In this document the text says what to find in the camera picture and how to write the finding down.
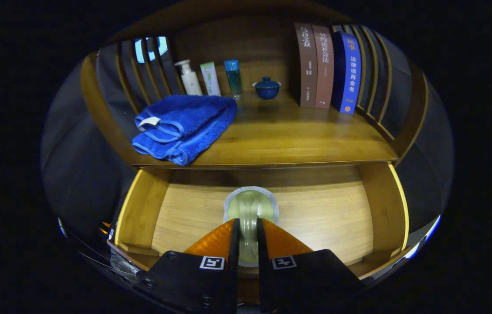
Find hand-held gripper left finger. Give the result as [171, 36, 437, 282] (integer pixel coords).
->
[136, 218, 241, 314]

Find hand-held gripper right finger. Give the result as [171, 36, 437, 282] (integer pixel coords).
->
[256, 218, 365, 314]

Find wooden drawer with black knob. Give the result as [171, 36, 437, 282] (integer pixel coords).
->
[106, 161, 410, 306]

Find pale green ornament grey base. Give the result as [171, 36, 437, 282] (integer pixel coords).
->
[223, 186, 279, 267]

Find wooden countertop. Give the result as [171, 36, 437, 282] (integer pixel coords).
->
[132, 89, 399, 168]

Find wooden cabinet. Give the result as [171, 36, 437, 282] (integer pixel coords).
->
[80, 2, 429, 175]

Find folded blue towel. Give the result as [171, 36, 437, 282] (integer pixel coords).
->
[132, 95, 238, 167]

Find blue lidded teacup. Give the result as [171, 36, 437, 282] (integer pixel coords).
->
[252, 77, 282, 100]

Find white pump bottle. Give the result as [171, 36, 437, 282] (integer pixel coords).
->
[175, 60, 203, 96]

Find white and green tube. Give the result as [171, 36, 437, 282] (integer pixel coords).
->
[200, 61, 221, 97]

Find teal bottle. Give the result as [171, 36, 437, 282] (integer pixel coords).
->
[224, 60, 244, 100]

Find blue book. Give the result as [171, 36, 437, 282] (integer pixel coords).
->
[332, 31, 362, 114]

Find dark brown book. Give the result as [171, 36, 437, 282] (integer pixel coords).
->
[295, 23, 318, 108]

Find reddish brown book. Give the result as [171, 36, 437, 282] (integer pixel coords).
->
[312, 25, 335, 109]

